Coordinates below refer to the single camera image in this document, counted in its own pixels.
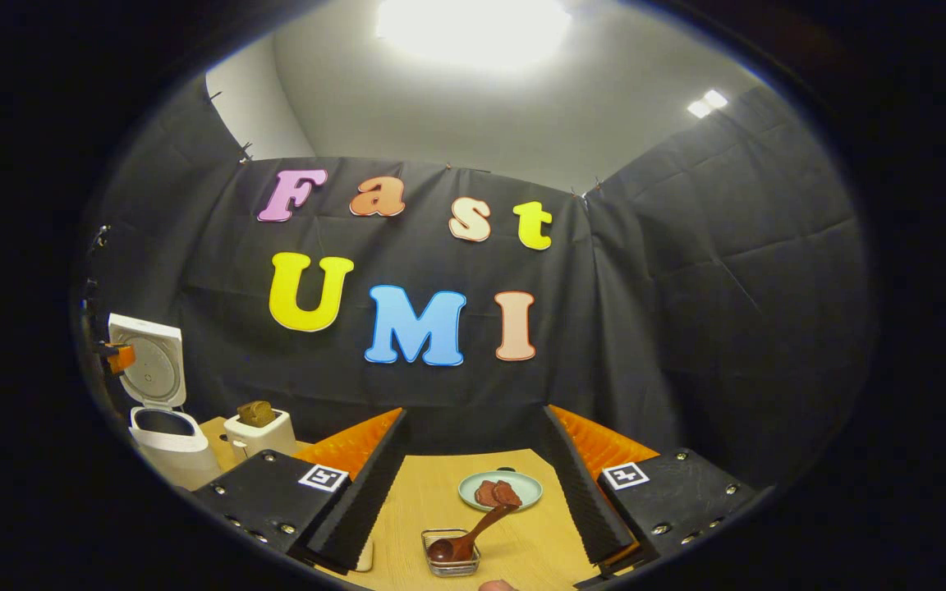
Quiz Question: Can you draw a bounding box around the small ceiling light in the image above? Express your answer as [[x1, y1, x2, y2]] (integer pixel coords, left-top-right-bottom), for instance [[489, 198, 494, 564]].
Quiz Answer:
[[687, 89, 728, 120]]

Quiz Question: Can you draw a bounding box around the large ceiling light panel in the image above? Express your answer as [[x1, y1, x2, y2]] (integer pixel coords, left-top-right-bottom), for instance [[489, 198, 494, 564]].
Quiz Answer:
[[374, 0, 572, 71]]

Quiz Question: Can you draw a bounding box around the light green plate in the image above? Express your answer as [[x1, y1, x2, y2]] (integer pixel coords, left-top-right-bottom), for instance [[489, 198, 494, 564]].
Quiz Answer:
[[458, 470, 544, 512]]

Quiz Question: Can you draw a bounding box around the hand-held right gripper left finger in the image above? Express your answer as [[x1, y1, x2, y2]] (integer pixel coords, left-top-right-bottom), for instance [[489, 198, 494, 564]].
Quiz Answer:
[[192, 408, 408, 575]]

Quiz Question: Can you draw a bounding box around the white rice cooker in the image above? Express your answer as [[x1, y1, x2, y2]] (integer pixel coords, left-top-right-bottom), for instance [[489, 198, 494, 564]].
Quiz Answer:
[[108, 314, 223, 492]]

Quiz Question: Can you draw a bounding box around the brown wooden spoon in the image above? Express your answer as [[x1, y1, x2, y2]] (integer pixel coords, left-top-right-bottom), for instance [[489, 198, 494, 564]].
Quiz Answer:
[[427, 503, 517, 564]]

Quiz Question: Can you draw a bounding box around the black backdrop cloth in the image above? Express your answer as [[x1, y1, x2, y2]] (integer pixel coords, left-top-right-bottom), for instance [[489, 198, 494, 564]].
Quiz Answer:
[[71, 74, 876, 493]]

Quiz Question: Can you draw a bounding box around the metal wire chopstick holder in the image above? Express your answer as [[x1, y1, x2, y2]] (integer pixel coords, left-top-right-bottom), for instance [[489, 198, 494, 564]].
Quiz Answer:
[[421, 529, 482, 578]]

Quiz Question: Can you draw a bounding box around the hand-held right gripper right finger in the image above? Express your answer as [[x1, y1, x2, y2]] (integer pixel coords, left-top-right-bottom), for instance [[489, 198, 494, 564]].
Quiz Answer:
[[539, 404, 757, 575]]

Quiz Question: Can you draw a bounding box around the white toaster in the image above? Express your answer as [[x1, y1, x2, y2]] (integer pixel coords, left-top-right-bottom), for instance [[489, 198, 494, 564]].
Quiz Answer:
[[223, 408, 297, 460]]

